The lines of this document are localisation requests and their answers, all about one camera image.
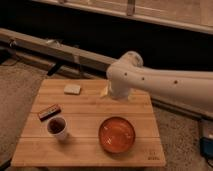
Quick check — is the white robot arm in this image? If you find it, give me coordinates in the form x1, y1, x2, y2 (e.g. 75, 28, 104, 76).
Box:
106, 51, 213, 113

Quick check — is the white sponge block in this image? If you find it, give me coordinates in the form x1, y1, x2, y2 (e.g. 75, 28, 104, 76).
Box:
64, 84, 81, 95

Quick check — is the orange bowl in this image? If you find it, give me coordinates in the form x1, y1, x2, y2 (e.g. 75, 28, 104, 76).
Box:
98, 117, 136, 154

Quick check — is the wooden board table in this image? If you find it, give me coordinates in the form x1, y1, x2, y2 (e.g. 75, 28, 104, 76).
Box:
12, 79, 166, 167

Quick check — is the brown rectangular box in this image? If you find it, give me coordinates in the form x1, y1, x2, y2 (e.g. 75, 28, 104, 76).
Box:
38, 104, 61, 121

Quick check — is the white cup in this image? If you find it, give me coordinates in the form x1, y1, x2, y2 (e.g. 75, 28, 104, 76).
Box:
47, 117, 68, 141

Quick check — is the blue device on floor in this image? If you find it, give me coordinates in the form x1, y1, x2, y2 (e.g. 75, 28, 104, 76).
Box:
200, 137, 213, 159

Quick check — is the long metal rail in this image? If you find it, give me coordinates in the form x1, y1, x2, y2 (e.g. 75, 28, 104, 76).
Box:
0, 28, 115, 72

